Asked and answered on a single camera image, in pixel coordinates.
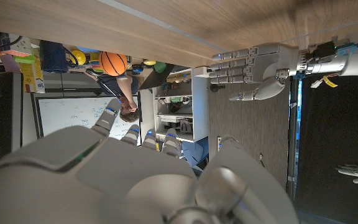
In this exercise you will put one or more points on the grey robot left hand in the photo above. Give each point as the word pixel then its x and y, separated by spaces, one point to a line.
pixel 272 62

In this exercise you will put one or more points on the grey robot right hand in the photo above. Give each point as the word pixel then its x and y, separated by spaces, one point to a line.
pixel 120 180

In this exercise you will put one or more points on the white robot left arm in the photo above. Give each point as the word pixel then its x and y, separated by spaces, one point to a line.
pixel 353 59

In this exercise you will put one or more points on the large whiteboard with writing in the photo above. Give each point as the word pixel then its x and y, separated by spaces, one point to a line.
pixel 73 115

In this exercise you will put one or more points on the pale spare hand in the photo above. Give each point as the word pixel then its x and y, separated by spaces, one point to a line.
pixel 357 172

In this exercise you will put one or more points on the white shelf unit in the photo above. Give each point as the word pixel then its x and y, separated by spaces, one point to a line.
pixel 199 105

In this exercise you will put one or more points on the person in dark shirt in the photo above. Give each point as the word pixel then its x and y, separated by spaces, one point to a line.
pixel 123 90

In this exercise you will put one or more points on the orange basketball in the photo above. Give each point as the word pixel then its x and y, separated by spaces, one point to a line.
pixel 112 63

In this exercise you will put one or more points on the yellow and white carton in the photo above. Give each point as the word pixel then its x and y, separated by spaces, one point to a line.
pixel 31 76

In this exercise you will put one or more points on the dark blue container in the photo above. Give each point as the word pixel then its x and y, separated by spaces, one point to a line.
pixel 53 57

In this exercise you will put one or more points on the purple sheet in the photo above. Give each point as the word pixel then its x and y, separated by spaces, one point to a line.
pixel 9 63

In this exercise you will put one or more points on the white and orange box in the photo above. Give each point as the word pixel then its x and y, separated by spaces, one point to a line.
pixel 14 46

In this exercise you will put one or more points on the wall power outlet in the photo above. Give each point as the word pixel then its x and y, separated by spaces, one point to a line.
pixel 218 143

